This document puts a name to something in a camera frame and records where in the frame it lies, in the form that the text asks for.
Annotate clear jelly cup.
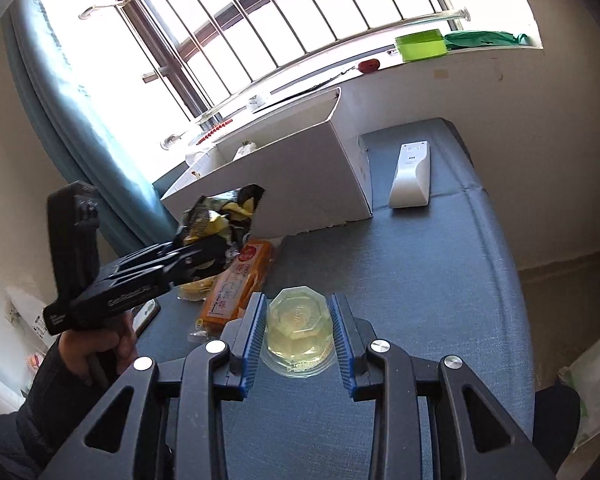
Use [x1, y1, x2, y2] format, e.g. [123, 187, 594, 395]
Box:
[261, 286, 336, 379]

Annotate black yellow snack bag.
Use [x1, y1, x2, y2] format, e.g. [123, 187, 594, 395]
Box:
[172, 184, 265, 301]

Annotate person's dark sleeve forearm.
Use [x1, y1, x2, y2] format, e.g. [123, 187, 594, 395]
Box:
[0, 344, 104, 479]

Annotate left hand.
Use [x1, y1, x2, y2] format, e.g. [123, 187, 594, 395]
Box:
[58, 311, 138, 385]

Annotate smartphone with white case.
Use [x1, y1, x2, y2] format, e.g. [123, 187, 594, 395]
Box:
[132, 299, 161, 337]

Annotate teal curtain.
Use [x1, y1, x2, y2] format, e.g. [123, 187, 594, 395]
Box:
[1, 0, 178, 256]

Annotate orange biscuit packet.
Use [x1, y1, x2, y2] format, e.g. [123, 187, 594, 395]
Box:
[187, 240, 274, 344]

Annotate tissue pack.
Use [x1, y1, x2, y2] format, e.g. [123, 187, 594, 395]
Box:
[185, 148, 216, 179]

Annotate red beaded stick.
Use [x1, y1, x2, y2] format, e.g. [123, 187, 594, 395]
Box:
[195, 118, 233, 145]

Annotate white remote control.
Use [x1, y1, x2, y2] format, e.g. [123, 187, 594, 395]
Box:
[388, 141, 431, 209]

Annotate tape roll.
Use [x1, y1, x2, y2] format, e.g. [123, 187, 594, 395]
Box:
[249, 96, 264, 110]

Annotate white storage box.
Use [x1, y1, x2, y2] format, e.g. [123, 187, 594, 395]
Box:
[161, 88, 372, 238]

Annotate metal window guard bars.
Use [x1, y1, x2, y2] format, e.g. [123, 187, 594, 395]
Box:
[108, 0, 470, 136]

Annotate white flat board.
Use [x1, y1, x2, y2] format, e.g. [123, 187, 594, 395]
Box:
[253, 67, 354, 114]

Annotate red small object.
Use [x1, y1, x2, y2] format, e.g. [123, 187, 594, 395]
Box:
[358, 58, 380, 74]

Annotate green round container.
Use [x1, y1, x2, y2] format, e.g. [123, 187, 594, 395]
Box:
[394, 29, 448, 63]

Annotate green plastic bag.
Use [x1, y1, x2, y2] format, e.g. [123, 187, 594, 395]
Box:
[443, 30, 533, 51]

